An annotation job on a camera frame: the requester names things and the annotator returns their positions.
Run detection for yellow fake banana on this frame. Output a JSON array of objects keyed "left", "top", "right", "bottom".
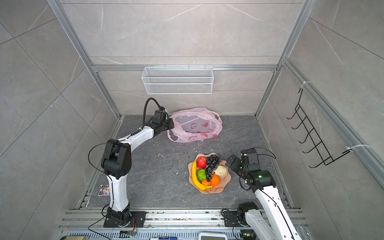
[{"left": 190, "top": 161, "right": 213, "bottom": 191}]

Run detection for white device at bottom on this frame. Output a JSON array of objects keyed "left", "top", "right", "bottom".
[{"left": 198, "top": 232, "right": 228, "bottom": 240}]

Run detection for red fake apple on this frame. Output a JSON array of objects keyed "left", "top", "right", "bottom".
[{"left": 197, "top": 157, "right": 207, "bottom": 170}]

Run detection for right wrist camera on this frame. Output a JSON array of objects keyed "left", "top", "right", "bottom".
[{"left": 241, "top": 148, "right": 260, "bottom": 165}]

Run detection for green fake fruit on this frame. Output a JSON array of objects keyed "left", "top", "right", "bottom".
[{"left": 197, "top": 169, "right": 207, "bottom": 182}]

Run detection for orange fake fruit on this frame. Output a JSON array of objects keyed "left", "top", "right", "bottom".
[
  {"left": 210, "top": 174, "right": 220, "bottom": 187},
  {"left": 201, "top": 180, "right": 211, "bottom": 187}
]

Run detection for white wire mesh basket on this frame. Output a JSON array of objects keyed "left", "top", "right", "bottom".
[{"left": 142, "top": 67, "right": 214, "bottom": 95}]

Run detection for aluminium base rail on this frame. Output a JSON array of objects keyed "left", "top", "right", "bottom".
[{"left": 58, "top": 209, "right": 304, "bottom": 232}]

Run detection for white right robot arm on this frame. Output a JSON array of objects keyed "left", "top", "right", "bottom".
[{"left": 225, "top": 147, "right": 301, "bottom": 240}]

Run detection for dark fake grapes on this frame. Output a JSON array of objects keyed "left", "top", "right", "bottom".
[{"left": 205, "top": 154, "right": 220, "bottom": 182}]

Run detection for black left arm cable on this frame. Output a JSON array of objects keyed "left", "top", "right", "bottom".
[{"left": 141, "top": 97, "right": 165, "bottom": 128}]

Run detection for black wire hook rack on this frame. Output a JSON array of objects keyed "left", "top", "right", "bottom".
[{"left": 286, "top": 89, "right": 352, "bottom": 169}]

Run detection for pink plastic bag fruit print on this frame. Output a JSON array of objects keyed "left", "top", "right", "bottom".
[{"left": 167, "top": 107, "right": 223, "bottom": 143}]

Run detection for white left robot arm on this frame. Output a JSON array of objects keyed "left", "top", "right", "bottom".
[{"left": 101, "top": 107, "right": 174, "bottom": 227}]

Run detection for pink scalloped plate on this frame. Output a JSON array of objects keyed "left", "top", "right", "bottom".
[{"left": 188, "top": 153, "right": 232, "bottom": 194}]

